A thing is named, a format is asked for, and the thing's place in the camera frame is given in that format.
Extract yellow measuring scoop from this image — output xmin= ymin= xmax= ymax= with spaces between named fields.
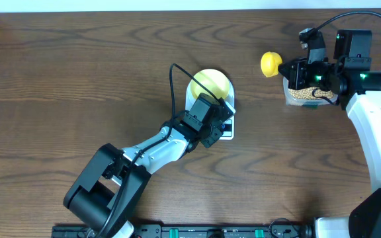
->
xmin=260 ymin=52 xmax=282 ymax=77

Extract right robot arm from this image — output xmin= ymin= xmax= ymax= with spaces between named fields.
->
xmin=278 ymin=30 xmax=381 ymax=237

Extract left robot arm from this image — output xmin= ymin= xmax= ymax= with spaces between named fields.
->
xmin=63 ymin=99 xmax=235 ymax=237

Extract pale yellow bowl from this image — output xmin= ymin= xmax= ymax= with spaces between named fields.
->
xmin=190 ymin=69 xmax=230 ymax=99

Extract soybeans in container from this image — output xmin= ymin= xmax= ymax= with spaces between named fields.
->
xmin=289 ymin=87 xmax=335 ymax=100

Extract clear plastic container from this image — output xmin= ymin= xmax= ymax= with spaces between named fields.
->
xmin=283 ymin=77 xmax=337 ymax=106

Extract left black cable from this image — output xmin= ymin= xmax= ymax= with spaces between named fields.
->
xmin=94 ymin=63 xmax=228 ymax=238

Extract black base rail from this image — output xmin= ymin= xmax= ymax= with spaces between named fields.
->
xmin=51 ymin=223 xmax=317 ymax=238

